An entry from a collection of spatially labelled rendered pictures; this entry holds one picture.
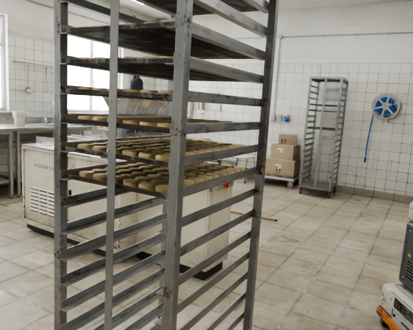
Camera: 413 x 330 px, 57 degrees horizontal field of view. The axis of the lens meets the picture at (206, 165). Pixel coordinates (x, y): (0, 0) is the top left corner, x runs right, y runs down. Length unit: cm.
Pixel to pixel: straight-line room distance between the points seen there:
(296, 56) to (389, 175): 249
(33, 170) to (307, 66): 478
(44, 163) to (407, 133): 516
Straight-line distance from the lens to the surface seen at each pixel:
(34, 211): 395
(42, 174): 377
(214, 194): 279
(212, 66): 118
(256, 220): 160
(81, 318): 156
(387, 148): 668
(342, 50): 685
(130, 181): 116
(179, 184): 102
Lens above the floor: 130
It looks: 9 degrees down
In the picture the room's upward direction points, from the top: 3 degrees clockwise
